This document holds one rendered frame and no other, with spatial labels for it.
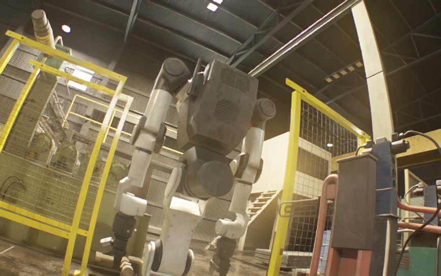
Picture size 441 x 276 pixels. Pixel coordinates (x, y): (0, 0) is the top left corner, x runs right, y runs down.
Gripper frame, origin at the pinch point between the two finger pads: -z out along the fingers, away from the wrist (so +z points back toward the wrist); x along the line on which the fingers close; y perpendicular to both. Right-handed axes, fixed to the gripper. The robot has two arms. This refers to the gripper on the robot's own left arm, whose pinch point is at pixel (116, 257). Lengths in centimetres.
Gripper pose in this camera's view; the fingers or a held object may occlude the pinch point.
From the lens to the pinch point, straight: 99.9
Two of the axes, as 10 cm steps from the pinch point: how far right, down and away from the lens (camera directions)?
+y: -8.8, -3.2, -3.5
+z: 2.8, -9.5, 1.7
